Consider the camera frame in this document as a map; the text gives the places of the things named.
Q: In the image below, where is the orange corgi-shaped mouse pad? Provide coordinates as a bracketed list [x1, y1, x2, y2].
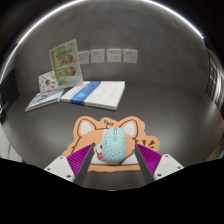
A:
[61, 115, 161, 174]

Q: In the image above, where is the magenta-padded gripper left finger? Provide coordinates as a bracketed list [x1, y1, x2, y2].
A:
[43, 143, 96, 187]

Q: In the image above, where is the grey striped cover book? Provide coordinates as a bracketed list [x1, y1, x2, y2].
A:
[24, 87, 65, 113]

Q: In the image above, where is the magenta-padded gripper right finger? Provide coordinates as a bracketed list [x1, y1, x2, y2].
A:
[133, 143, 185, 186]

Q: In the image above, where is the white and blue book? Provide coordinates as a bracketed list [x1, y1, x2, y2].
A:
[60, 80, 127, 112]

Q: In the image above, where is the mint green computer mouse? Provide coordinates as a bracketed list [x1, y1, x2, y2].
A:
[100, 127, 128, 166]

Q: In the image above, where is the green menu sign stand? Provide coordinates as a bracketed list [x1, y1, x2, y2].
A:
[49, 38, 84, 90]

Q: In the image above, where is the white sticker card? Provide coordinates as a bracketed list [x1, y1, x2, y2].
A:
[37, 70, 60, 94]

